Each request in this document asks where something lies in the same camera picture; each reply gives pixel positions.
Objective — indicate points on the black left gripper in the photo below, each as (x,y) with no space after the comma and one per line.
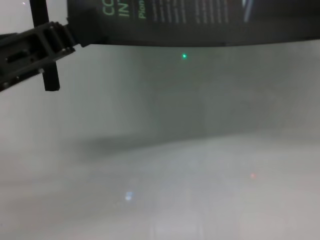
(25,55)

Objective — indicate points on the black company introduction poster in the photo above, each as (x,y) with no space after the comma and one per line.
(200,25)

